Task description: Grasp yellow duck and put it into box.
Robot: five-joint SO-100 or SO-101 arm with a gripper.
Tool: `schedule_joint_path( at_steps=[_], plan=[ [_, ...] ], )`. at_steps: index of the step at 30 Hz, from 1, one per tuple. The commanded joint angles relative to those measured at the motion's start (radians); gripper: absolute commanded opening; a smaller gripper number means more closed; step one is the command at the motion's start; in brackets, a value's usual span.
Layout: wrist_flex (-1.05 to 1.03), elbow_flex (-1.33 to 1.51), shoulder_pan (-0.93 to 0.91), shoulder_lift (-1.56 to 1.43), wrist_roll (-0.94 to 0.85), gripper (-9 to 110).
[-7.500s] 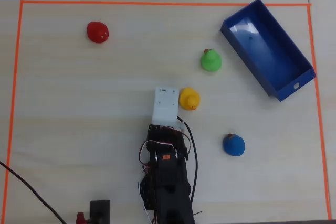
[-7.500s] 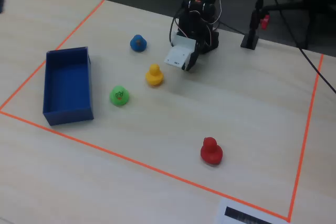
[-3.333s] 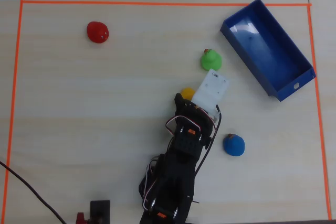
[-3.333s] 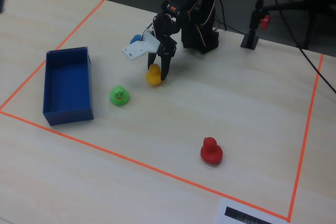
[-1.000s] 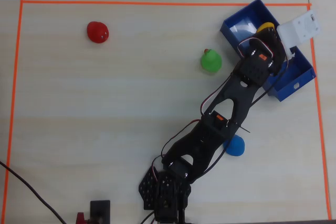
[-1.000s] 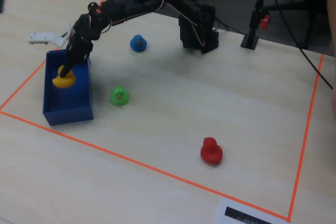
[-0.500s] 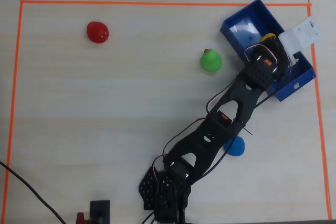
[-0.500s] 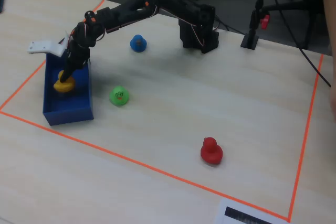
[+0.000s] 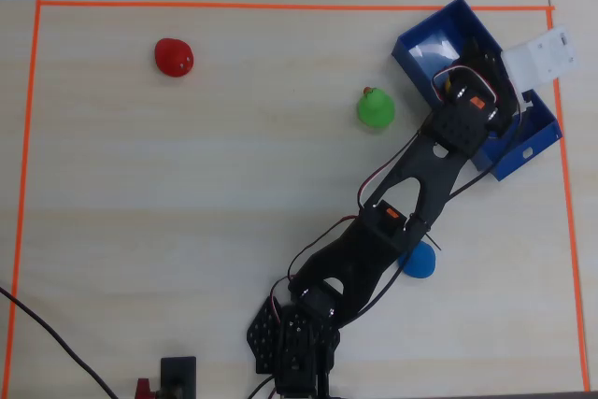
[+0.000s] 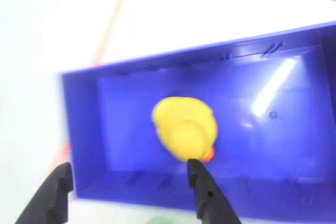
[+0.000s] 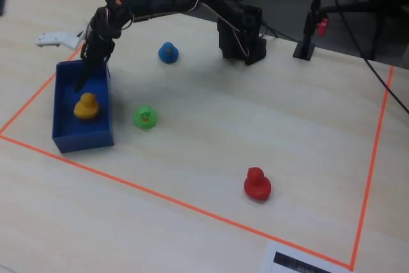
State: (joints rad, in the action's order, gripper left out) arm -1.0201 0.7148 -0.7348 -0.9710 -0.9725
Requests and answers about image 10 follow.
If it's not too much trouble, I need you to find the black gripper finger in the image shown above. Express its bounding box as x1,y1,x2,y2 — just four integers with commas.
15,162,74,224
187,158,243,224

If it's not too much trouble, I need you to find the yellow rubber duck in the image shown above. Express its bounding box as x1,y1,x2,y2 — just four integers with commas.
151,96,218,163

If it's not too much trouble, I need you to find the green rubber duck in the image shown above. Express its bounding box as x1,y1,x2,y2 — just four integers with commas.
141,216,181,224

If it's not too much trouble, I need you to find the blue plastic box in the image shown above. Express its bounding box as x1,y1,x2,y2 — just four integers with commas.
59,20,336,221

